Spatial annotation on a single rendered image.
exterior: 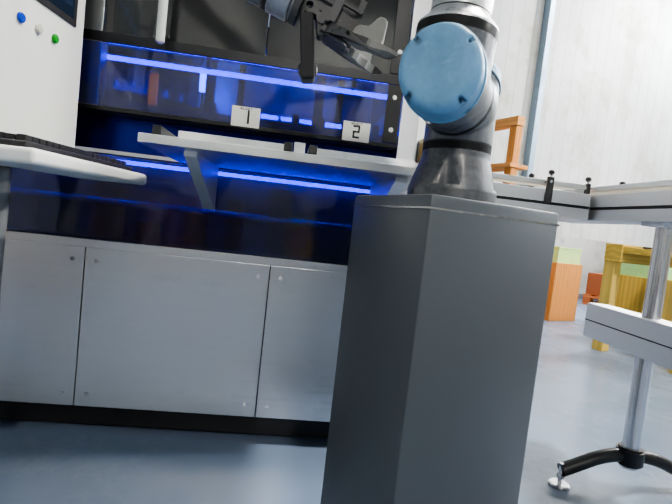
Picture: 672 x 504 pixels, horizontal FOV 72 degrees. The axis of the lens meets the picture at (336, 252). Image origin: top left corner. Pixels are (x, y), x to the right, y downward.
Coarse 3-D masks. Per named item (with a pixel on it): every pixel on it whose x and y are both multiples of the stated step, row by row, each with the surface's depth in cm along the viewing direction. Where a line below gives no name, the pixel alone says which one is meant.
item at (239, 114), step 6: (234, 108) 140; (240, 108) 140; (246, 108) 141; (252, 108) 141; (234, 114) 140; (240, 114) 141; (246, 114) 141; (252, 114) 141; (258, 114) 141; (234, 120) 141; (240, 120) 141; (246, 120) 141; (252, 120) 141; (258, 120) 141; (246, 126) 141; (252, 126) 141; (258, 126) 141
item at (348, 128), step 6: (348, 126) 144; (360, 126) 145; (366, 126) 145; (342, 132) 144; (348, 132) 144; (360, 132) 145; (366, 132) 145; (342, 138) 144; (348, 138) 144; (354, 138) 145; (360, 138) 145; (366, 138) 145
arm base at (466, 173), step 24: (432, 144) 77; (456, 144) 75; (480, 144) 75; (432, 168) 76; (456, 168) 74; (480, 168) 75; (408, 192) 80; (432, 192) 75; (456, 192) 74; (480, 192) 74
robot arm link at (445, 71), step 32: (448, 0) 63; (480, 0) 63; (416, 32) 66; (448, 32) 60; (480, 32) 62; (416, 64) 63; (448, 64) 61; (480, 64) 60; (416, 96) 63; (448, 96) 61; (480, 96) 63; (448, 128) 70
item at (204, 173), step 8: (184, 152) 107; (192, 152) 107; (192, 160) 109; (200, 160) 112; (208, 160) 123; (192, 168) 114; (200, 168) 114; (208, 168) 124; (216, 168) 137; (192, 176) 118; (200, 176) 118; (208, 176) 125; (216, 176) 139; (200, 184) 123; (208, 184) 127; (216, 184) 140; (200, 192) 128; (208, 192) 128; (208, 200) 133; (208, 208) 139
